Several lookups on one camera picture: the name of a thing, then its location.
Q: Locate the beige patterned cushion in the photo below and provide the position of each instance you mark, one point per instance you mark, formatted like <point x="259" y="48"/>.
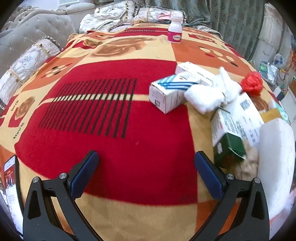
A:
<point x="150" y="16"/>

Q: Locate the green and white carton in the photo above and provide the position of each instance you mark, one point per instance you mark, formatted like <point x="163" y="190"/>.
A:
<point x="227" y="143"/>

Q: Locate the grey tufted sofa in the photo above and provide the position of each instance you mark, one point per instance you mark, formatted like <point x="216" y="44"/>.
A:
<point x="39" y="25"/>

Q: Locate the green patterned curtain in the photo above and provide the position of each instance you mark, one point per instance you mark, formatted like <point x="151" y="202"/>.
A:
<point x="219" y="16"/>

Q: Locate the white fluffy cloth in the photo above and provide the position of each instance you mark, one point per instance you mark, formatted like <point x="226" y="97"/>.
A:
<point x="208" y="97"/>

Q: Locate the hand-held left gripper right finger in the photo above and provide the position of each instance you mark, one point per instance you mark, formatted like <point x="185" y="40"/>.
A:
<point x="208" y="173"/>

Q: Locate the silver foil bag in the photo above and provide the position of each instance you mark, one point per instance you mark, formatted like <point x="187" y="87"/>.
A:
<point x="269" y="71"/>

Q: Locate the plain white paper box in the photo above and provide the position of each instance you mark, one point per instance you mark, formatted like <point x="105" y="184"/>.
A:
<point x="196" y="71"/>

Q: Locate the white foam block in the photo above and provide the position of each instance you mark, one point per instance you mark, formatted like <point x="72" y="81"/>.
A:
<point x="275" y="157"/>

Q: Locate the white column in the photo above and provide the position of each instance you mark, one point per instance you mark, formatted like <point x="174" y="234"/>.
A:
<point x="272" y="30"/>

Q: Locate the pale blue medicine box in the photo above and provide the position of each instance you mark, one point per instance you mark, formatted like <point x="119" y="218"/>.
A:
<point x="248" y="118"/>

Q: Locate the red and yellow printed blanket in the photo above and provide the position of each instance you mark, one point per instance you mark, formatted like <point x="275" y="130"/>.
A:
<point x="138" y="139"/>

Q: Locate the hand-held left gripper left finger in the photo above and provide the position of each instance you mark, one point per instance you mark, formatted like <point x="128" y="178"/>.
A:
<point x="84" y="173"/>

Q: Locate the white box with blue stripes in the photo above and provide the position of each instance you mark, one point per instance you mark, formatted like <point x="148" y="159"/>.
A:
<point x="166" y="92"/>

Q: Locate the striped bolster pillow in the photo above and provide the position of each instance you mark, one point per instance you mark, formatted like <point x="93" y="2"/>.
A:
<point x="27" y="64"/>

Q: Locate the yellow sponge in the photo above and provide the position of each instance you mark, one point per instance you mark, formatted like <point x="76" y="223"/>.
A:
<point x="271" y="115"/>

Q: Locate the beige crumpled paper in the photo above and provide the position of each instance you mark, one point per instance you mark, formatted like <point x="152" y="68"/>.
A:
<point x="251" y="160"/>

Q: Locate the cream embroidered cushion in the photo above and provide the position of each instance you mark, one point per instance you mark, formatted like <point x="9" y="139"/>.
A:
<point x="108" y="16"/>

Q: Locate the teal patterned box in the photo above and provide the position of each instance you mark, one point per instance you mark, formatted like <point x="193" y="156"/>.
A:
<point x="283" y="113"/>

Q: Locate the smartphone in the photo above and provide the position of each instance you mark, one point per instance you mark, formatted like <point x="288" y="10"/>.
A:
<point x="11" y="185"/>

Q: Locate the red plastic bag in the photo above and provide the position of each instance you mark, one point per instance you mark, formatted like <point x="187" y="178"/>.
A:
<point x="252" y="83"/>

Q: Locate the blue and white plastic bag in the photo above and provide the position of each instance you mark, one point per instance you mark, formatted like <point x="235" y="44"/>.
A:
<point x="278" y="60"/>

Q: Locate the white bottle with pink label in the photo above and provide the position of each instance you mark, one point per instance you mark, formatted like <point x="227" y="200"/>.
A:
<point x="175" y="29"/>

